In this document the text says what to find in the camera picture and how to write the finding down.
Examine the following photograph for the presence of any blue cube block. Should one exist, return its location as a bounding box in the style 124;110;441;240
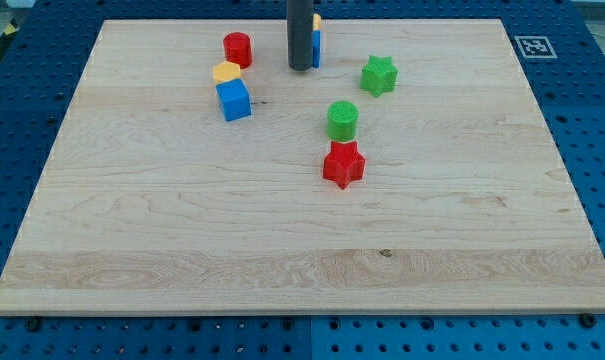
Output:
216;78;252;122

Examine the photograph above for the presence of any yellow hexagon block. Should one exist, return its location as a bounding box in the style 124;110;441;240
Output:
212;61;242;85

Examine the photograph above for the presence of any red star block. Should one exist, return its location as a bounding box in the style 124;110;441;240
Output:
322;141;366;189

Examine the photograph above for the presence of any green cylinder block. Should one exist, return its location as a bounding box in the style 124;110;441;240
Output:
326;101;359;142

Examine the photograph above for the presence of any light wooden board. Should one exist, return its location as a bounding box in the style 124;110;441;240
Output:
0;19;605;316

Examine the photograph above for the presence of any green star block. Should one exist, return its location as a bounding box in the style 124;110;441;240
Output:
359;55;398;97

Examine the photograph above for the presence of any blue block behind rod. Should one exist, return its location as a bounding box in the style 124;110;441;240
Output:
312;30;322;68

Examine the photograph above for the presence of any red cylinder block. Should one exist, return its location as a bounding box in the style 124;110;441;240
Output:
223;32;253;69

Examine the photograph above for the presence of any yellow block behind rod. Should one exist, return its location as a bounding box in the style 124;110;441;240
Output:
313;13;322;31

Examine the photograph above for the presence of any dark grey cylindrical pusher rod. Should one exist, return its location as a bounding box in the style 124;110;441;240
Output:
286;0;313;71

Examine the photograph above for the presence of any white fiducial marker tag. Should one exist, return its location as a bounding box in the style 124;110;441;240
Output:
515;35;557;59

